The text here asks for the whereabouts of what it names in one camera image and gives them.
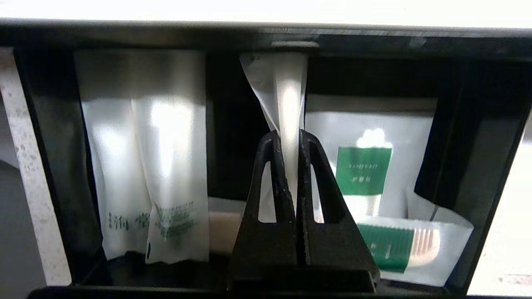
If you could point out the vanity kit packet green label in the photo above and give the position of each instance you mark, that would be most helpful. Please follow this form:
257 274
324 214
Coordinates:
399 137

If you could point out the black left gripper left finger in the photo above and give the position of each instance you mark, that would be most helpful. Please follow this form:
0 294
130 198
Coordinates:
257 245

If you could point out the black amenity drawer box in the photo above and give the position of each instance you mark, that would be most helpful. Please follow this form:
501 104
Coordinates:
232 124

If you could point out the long white packet green band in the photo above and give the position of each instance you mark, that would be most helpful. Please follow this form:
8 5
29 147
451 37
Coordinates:
449 249

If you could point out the long toothbrush packet green label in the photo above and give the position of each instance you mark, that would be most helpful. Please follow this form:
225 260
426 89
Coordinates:
286 104

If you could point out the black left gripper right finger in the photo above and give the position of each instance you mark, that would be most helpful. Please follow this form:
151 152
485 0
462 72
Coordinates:
332 245

